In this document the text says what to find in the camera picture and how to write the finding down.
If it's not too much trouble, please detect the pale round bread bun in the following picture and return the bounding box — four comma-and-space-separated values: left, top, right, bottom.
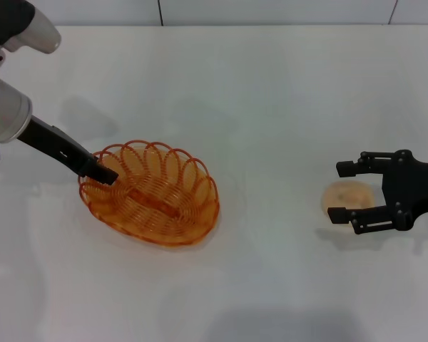
320, 180, 376, 229

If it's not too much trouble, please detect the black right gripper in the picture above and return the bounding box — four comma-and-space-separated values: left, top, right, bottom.
327, 149, 428, 236

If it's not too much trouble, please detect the orange woven plastic basket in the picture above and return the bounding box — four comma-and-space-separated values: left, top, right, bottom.
78, 139, 221, 247

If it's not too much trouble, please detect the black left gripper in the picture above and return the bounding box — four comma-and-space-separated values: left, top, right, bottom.
16, 115, 120, 186

